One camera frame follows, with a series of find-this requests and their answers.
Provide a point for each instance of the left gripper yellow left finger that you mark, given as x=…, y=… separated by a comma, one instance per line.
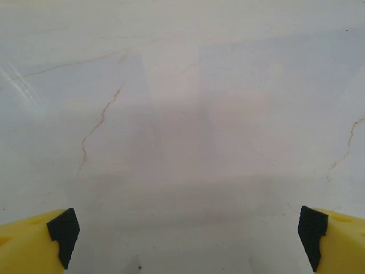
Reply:
x=25, y=245

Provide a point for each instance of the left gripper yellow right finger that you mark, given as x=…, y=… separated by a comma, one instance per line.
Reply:
x=339, y=242

